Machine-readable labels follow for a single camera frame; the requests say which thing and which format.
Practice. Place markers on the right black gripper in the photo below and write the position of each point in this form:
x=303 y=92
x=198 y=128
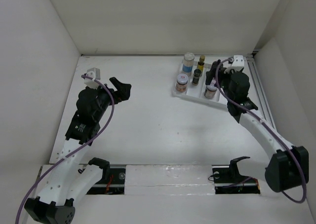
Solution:
x=210 y=75

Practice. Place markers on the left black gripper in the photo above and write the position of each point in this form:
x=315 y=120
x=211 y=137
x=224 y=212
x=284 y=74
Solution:
x=122 y=93

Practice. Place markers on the yellow bottle cork cap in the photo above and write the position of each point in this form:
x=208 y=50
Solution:
x=200 y=64

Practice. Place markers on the small black pepper grinder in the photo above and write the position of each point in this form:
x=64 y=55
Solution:
x=196 y=76

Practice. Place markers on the dark jar white lid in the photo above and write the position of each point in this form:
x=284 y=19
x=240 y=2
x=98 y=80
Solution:
x=210 y=91

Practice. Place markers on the tall jar silver lid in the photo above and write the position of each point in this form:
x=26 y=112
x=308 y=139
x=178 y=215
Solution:
x=188 y=63

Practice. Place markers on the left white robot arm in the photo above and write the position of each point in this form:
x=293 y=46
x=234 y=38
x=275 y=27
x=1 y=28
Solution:
x=65 y=187

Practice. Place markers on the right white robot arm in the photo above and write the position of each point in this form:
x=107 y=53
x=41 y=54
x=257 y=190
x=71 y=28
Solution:
x=288 y=165

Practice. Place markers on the white divided tray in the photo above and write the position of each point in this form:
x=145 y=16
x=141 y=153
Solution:
x=195 y=93

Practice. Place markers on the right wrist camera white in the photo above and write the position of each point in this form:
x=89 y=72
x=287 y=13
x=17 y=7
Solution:
x=236 y=63

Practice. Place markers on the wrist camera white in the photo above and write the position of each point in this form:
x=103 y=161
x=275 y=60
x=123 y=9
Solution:
x=236 y=63
x=90 y=76

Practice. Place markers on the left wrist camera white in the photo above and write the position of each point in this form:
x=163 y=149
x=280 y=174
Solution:
x=90 y=76

